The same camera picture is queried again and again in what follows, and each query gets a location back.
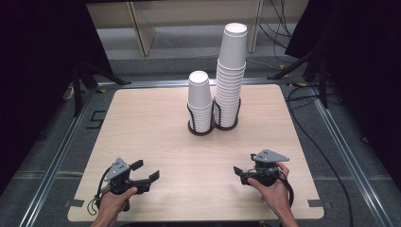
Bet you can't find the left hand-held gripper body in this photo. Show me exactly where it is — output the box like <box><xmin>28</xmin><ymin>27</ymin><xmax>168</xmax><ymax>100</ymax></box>
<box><xmin>100</xmin><ymin>157</ymin><xmax>151</xmax><ymax>195</ymax></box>

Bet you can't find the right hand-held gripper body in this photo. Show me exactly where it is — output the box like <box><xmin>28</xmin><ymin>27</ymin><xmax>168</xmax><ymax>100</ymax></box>
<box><xmin>240</xmin><ymin>148</ymin><xmax>290</xmax><ymax>187</ymax></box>

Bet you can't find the black double cup holder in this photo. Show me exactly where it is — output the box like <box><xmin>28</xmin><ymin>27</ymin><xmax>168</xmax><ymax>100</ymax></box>
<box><xmin>186</xmin><ymin>96</ymin><xmax>242</xmax><ymax>137</ymax></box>

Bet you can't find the short stack of paper cups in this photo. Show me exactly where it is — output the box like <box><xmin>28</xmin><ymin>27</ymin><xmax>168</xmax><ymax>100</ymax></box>
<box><xmin>186</xmin><ymin>70</ymin><xmax>214</xmax><ymax>133</ymax></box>

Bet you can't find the tall stack of paper cups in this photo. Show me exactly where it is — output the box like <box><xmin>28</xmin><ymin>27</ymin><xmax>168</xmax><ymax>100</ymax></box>
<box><xmin>215</xmin><ymin>22</ymin><xmax>249</xmax><ymax>128</ymax></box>

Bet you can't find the person's right hand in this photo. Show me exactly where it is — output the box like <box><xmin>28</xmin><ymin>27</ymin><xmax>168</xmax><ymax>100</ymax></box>
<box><xmin>247</xmin><ymin>162</ymin><xmax>292</xmax><ymax>218</ymax></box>

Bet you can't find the person's left hand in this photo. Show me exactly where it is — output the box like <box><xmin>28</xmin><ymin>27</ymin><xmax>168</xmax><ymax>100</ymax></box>
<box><xmin>94</xmin><ymin>186</ymin><xmax>139</xmax><ymax>224</ymax></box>

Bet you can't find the black metal stand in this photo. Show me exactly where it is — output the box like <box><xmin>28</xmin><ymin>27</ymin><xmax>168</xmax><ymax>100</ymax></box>
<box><xmin>267</xmin><ymin>46</ymin><xmax>330</xmax><ymax>110</ymax></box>
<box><xmin>70</xmin><ymin>61</ymin><xmax>131</xmax><ymax>117</ymax></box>

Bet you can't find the dark curtain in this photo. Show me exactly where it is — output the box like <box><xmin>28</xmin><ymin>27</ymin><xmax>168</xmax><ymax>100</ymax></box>
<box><xmin>0</xmin><ymin>0</ymin><xmax>114</xmax><ymax>193</ymax></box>
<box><xmin>285</xmin><ymin>0</ymin><xmax>401</xmax><ymax>190</ymax></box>

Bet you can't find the light wooden desk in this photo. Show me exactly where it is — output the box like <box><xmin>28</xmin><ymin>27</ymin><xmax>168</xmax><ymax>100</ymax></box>
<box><xmin>86</xmin><ymin>0</ymin><xmax>264</xmax><ymax>58</ymax></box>

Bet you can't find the right hand-held gripper cable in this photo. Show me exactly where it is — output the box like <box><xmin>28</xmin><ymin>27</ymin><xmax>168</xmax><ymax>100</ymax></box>
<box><xmin>278</xmin><ymin>176</ymin><xmax>296</xmax><ymax>209</ymax></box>

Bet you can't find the long black floor cable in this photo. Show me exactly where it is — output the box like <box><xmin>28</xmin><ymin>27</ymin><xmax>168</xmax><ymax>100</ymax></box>
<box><xmin>285</xmin><ymin>83</ymin><xmax>354</xmax><ymax>227</ymax></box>

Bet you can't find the metal floor rail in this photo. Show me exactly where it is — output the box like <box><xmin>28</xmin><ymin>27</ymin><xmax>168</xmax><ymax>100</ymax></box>
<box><xmin>18</xmin><ymin>91</ymin><xmax>96</xmax><ymax>227</ymax></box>
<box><xmin>97</xmin><ymin>77</ymin><xmax>294</xmax><ymax>89</ymax></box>
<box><xmin>310</xmin><ymin>91</ymin><xmax>395</xmax><ymax>227</ymax></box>

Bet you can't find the bundle of black wall cables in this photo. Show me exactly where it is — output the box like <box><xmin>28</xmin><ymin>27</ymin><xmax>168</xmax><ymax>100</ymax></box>
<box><xmin>258</xmin><ymin>0</ymin><xmax>294</xmax><ymax>64</ymax></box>

